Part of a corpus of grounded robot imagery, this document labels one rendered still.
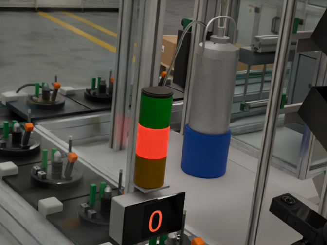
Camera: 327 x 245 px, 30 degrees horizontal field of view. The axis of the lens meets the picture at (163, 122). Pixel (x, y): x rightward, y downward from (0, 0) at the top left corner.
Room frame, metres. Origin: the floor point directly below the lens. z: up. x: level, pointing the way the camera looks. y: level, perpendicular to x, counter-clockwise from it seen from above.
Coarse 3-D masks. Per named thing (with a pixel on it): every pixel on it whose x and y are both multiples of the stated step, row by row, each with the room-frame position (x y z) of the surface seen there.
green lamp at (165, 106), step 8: (144, 96) 0.89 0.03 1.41; (144, 104) 0.88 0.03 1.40; (152, 104) 0.88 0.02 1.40; (160, 104) 0.88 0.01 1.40; (168, 104) 0.89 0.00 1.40; (144, 112) 0.88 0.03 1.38; (152, 112) 0.88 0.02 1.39; (160, 112) 0.88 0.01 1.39; (168, 112) 0.89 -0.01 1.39; (144, 120) 0.88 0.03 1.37; (152, 120) 0.88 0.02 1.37; (160, 120) 0.88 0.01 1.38; (168, 120) 0.89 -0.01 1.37; (152, 128) 0.88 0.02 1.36; (160, 128) 0.88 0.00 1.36
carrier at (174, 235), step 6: (186, 210) 1.19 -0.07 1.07; (168, 234) 1.13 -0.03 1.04; (174, 234) 1.12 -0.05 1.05; (180, 234) 1.19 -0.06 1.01; (150, 240) 1.15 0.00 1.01; (156, 240) 1.15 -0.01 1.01; (162, 240) 1.16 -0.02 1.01; (168, 240) 1.12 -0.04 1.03; (174, 240) 1.12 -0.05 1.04; (180, 240) 1.18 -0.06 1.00; (186, 240) 1.24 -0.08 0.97
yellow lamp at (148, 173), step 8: (136, 160) 0.89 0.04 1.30; (144, 160) 0.88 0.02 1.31; (152, 160) 0.88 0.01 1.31; (160, 160) 0.88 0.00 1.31; (136, 168) 0.89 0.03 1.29; (144, 168) 0.88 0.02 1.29; (152, 168) 0.88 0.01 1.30; (160, 168) 0.88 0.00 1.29; (136, 176) 0.89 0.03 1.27; (144, 176) 0.88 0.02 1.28; (152, 176) 0.88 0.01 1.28; (160, 176) 0.88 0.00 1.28; (136, 184) 0.88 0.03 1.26; (144, 184) 0.88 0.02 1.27; (152, 184) 0.88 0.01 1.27; (160, 184) 0.89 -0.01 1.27
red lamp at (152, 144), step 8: (144, 128) 0.88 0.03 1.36; (168, 128) 0.89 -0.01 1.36; (144, 136) 0.88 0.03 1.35; (152, 136) 0.88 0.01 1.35; (160, 136) 0.88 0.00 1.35; (168, 136) 0.90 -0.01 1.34; (136, 144) 0.90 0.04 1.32; (144, 144) 0.88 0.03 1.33; (152, 144) 0.88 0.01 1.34; (160, 144) 0.88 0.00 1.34; (136, 152) 0.89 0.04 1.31; (144, 152) 0.88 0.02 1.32; (152, 152) 0.88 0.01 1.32; (160, 152) 0.88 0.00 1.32
